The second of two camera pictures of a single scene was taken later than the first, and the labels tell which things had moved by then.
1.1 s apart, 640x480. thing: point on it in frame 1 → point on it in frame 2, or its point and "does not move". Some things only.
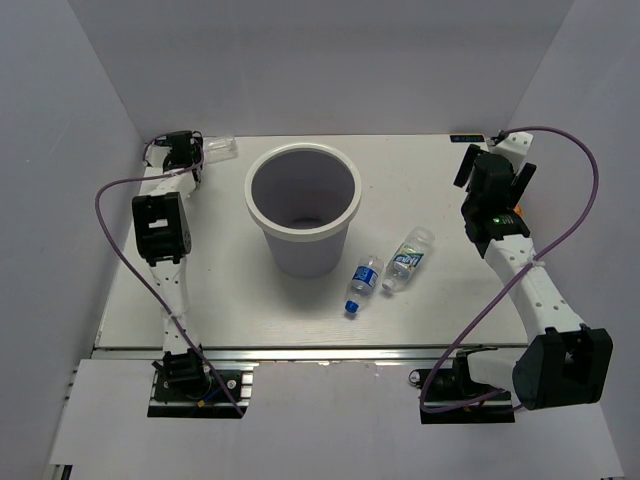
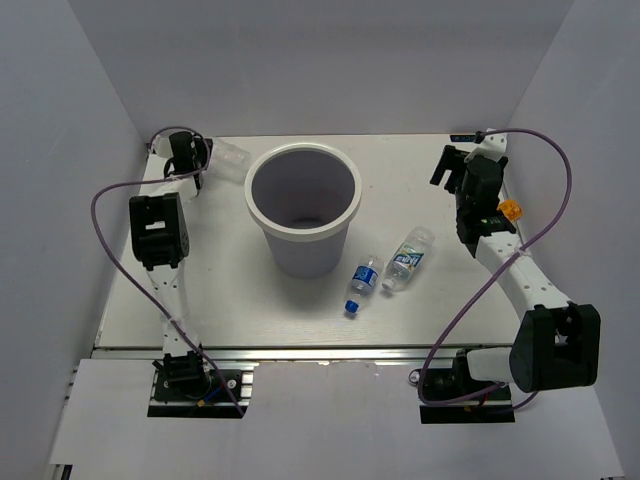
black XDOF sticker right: (467, 138) does not move
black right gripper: (520, 182) → (452, 160)
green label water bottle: (408, 259) does not move
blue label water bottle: (363, 281) does not move
